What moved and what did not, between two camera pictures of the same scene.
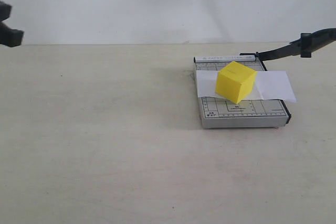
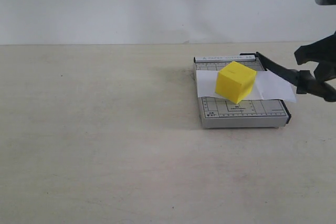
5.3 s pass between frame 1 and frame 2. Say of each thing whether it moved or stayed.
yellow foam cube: stayed
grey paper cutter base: stayed
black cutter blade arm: moved
